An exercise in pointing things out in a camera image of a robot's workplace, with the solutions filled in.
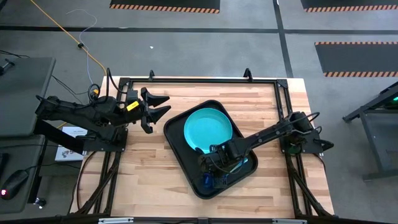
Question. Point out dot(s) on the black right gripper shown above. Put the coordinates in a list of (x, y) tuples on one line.
[(227, 155)]

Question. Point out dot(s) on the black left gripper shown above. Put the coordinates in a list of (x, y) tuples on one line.
[(136, 113)]

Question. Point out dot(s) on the blue translucent cup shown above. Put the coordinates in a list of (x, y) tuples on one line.
[(206, 181)]

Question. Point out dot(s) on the teal plate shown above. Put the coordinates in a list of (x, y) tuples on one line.
[(206, 129)]

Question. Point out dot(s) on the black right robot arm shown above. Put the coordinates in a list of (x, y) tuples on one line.
[(267, 132)]

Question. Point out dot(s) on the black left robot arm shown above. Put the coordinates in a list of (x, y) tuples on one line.
[(77, 112)]

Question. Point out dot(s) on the black plastic tray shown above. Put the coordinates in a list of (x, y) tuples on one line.
[(180, 146)]

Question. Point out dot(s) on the white printed booklet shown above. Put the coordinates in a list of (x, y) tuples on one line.
[(70, 154)]

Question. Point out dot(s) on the black orange-striped floor mat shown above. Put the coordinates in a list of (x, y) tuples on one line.
[(164, 4), (357, 59), (348, 3)]

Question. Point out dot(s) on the grey desk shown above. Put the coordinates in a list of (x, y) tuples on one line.
[(21, 149), (18, 90)]

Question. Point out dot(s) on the black desk tool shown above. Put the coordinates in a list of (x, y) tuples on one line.
[(6, 66)]

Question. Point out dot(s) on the black computer mouse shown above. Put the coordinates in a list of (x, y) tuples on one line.
[(12, 185)]

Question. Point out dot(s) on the black neighbouring table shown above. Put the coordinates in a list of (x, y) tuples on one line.
[(370, 124)]

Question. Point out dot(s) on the black frame bracket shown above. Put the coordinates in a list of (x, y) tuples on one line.
[(247, 74), (151, 75)]

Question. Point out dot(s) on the black aluminium table frame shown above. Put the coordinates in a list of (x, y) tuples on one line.
[(202, 81)]

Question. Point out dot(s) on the silver metal bracket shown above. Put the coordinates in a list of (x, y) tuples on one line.
[(115, 221), (289, 221)]

